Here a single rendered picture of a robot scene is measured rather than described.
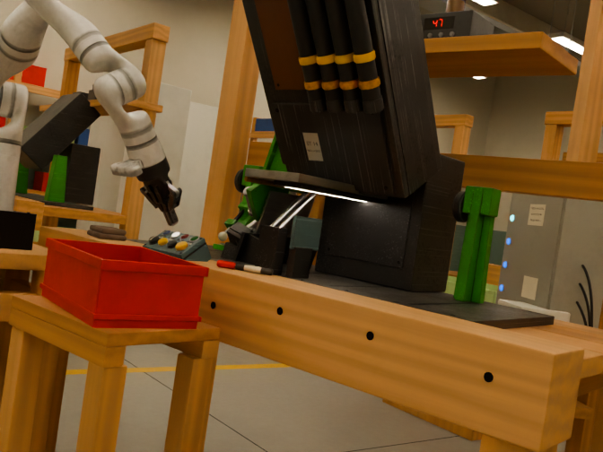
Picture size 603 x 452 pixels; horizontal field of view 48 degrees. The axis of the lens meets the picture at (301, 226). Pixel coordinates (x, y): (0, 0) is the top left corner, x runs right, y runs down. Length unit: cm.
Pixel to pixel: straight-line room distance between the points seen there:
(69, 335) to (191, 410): 28
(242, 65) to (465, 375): 157
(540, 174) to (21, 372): 130
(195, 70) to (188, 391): 852
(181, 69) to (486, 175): 797
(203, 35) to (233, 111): 746
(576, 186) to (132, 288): 110
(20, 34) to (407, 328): 109
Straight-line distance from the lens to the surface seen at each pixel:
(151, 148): 147
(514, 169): 186
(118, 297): 123
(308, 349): 130
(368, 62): 137
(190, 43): 973
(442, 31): 184
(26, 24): 170
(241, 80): 241
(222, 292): 146
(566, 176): 181
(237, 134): 240
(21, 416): 151
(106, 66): 150
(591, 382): 159
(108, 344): 120
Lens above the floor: 105
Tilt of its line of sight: 1 degrees down
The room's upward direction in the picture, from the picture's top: 8 degrees clockwise
